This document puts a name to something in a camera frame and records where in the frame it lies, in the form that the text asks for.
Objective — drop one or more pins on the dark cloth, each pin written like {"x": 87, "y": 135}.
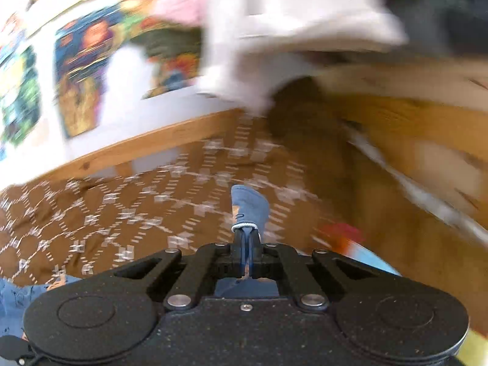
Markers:
{"x": 438, "y": 7}

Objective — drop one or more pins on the blue printed pants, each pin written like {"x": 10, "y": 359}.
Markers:
{"x": 247, "y": 202}

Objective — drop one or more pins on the light blue cloth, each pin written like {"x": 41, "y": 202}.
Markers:
{"x": 368, "y": 260}

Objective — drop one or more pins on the yellow and blue wall poster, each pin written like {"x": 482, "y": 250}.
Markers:
{"x": 84, "y": 72}

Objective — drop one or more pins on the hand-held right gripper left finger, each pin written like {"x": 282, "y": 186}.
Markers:
{"x": 240, "y": 252}

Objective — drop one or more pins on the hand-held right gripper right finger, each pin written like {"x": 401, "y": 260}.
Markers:
{"x": 254, "y": 253}

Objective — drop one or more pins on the wooden bed frame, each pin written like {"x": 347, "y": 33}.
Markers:
{"x": 152, "y": 141}

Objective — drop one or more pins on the brown printed blanket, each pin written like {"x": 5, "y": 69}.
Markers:
{"x": 114, "y": 213}

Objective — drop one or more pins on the green wall poster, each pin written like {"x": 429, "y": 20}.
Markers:
{"x": 19, "y": 95}

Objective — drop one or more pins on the orange cloth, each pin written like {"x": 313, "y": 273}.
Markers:
{"x": 341, "y": 238}

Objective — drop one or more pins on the white strip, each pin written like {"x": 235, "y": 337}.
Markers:
{"x": 400, "y": 183}

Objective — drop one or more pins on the white hanging cloth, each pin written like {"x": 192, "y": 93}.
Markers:
{"x": 297, "y": 19}

